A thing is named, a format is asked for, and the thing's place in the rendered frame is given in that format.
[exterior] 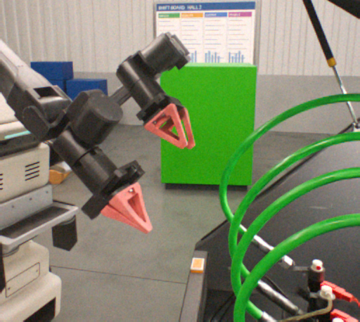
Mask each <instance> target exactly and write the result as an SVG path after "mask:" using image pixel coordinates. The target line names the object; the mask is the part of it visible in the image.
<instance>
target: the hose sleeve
mask: <svg viewBox="0 0 360 322"><path fill-rule="evenodd" d="M251 244H252V245H254V246H256V247H258V248H259V249H260V250H261V251H262V252H263V253H264V254H266V255H267V254H268V253H269V252H270V250H272V249H274V247H273V246H270V245H269V244H268V243H266V242H265V241H264V240H262V239H261V238H260V237H259V236H255V237H254V238H253V239H252V241H251ZM283 260H284V257H282V258H281V259H280V260H278V261H277V262H278V263H281V262H282V261H283Z"/></svg>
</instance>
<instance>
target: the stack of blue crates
mask: <svg viewBox="0 0 360 322"><path fill-rule="evenodd" d="M30 65H31V68H32V69H33V70H34V71H35V72H36V73H38V74H41V75H42V76H43V77H45V78H46V79H47V80H48V81H49V82H50V83H51V85H52V86H58V87H59V88H60V89H61V90H62V91H63V92H64V93H65V94H66V95H67V96H68V97H69V98H70V99H72V101H74V99H75V98H76V97H77V95H78V94H79V93H80V92H81V91H90V90H94V89H100V90H101V91H102V92H103V93H104V94H105V95H108V80H107V79H73V78H74V70H73V61H37V62H30Z"/></svg>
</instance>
